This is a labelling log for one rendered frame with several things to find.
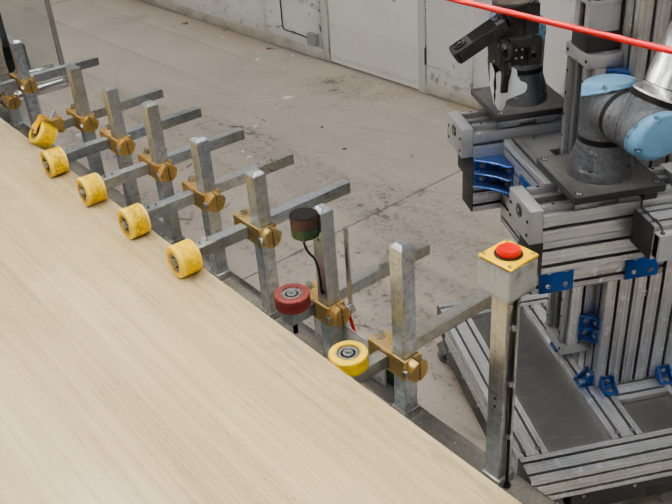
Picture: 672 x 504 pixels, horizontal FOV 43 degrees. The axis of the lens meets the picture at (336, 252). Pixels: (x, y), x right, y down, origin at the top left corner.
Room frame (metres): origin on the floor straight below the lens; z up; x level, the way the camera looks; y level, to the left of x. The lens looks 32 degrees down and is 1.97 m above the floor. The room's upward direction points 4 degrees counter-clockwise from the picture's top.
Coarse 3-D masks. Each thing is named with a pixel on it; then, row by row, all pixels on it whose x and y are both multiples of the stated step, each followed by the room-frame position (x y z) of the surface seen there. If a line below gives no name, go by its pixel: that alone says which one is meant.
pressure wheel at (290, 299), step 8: (280, 288) 1.59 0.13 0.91; (288, 288) 1.59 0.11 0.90; (296, 288) 1.59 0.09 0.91; (304, 288) 1.58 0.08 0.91; (280, 296) 1.56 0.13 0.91; (288, 296) 1.56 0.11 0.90; (296, 296) 1.56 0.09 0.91; (304, 296) 1.55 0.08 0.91; (280, 304) 1.54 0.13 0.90; (288, 304) 1.53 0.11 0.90; (296, 304) 1.53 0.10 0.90; (304, 304) 1.54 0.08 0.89; (280, 312) 1.54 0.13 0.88; (288, 312) 1.53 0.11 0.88; (296, 312) 1.53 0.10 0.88; (296, 328) 1.57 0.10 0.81
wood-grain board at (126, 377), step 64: (0, 128) 2.69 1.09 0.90; (0, 192) 2.20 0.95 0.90; (64, 192) 2.17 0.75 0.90; (0, 256) 1.84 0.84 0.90; (64, 256) 1.82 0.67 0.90; (128, 256) 1.79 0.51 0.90; (0, 320) 1.56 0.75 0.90; (64, 320) 1.54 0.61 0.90; (128, 320) 1.52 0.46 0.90; (192, 320) 1.50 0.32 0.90; (256, 320) 1.49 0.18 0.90; (0, 384) 1.33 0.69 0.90; (64, 384) 1.32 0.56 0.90; (128, 384) 1.30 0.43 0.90; (192, 384) 1.29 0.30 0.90; (256, 384) 1.27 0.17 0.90; (320, 384) 1.26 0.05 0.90; (0, 448) 1.15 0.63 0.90; (64, 448) 1.14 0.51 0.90; (128, 448) 1.13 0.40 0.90; (192, 448) 1.11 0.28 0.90; (256, 448) 1.10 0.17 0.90; (320, 448) 1.09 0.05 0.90; (384, 448) 1.08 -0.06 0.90
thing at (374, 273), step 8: (416, 248) 1.79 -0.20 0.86; (424, 248) 1.80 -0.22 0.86; (416, 256) 1.78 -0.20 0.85; (424, 256) 1.80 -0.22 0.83; (376, 264) 1.73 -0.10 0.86; (360, 272) 1.70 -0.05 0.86; (368, 272) 1.70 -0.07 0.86; (376, 272) 1.70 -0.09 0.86; (384, 272) 1.72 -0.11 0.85; (344, 280) 1.67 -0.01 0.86; (352, 280) 1.67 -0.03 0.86; (360, 280) 1.67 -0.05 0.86; (368, 280) 1.69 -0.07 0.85; (376, 280) 1.70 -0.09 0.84; (344, 288) 1.64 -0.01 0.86; (352, 288) 1.66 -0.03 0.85; (360, 288) 1.67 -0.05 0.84; (344, 296) 1.64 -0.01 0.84; (312, 304) 1.59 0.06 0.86; (304, 312) 1.57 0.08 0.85; (312, 312) 1.58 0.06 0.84; (288, 320) 1.56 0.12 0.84; (296, 320) 1.55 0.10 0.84
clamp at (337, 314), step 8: (312, 288) 1.64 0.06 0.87; (312, 296) 1.60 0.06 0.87; (320, 304) 1.57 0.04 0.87; (336, 304) 1.56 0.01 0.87; (344, 304) 1.58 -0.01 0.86; (320, 312) 1.57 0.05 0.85; (328, 312) 1.55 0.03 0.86; (336, 312) 1.54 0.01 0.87; (344, 312) 1.55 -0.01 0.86; (320, 320) 1.57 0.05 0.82; (328, 320) 1.54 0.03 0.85; (336, 320) 1.54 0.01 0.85; (344, 320) 1.55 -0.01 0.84
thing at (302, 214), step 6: (294, 210) 1.57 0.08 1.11; (300, 210) 1.57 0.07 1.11; (306, 210) 1.57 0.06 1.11; (312, 210) 1.57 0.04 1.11; (294, 216) 1.55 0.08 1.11; (300, 216) 1.54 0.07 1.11; (306, 216) 1.54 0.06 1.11; (312, 216) 1.54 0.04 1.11; (318, 240) 1.56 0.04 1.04; (306, 246) 1.55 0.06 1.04; (318, 270) 1.56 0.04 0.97; (318, 276) 1.57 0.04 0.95
